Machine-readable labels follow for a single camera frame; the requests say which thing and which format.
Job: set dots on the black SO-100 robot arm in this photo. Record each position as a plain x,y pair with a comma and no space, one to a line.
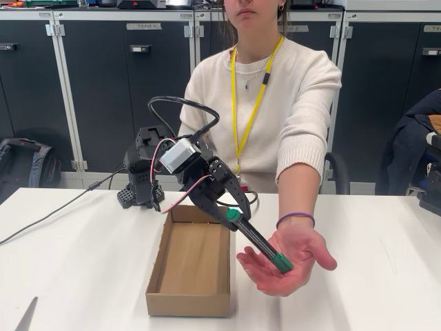
143,179

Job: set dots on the clear drinking glass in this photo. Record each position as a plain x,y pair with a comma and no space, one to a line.
83,2

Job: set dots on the grey cabinet tape label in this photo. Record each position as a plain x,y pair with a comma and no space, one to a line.
432,29

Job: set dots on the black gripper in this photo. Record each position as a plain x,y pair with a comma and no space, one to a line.
206,194

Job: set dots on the black flat electronic device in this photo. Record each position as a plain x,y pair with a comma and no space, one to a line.
141,4

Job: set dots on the green and black marker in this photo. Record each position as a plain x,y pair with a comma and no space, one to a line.
256,239

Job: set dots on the person's left forearm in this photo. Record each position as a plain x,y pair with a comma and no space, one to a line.
299,193

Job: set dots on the red name badge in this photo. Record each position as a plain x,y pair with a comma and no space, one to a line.
244,188

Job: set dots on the grey label reading TEAM 5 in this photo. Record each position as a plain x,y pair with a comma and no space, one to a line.
296,29

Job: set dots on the person's left hand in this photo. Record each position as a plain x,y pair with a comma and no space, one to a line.
296,262

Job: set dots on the person in cream sweater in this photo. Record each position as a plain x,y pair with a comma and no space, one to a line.
286,113

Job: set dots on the open cardboard box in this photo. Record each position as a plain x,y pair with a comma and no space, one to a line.
193,262

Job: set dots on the grey label reading TEAM 4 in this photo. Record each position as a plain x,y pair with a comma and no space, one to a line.
143,25

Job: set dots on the green flat box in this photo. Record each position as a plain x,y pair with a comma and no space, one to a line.
51,2

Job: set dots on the dark grey backpack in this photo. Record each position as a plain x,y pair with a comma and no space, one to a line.
20,165

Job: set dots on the dark navy jacket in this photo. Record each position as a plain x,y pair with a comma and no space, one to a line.
410,145

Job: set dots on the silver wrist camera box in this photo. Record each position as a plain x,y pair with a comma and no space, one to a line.
179,157

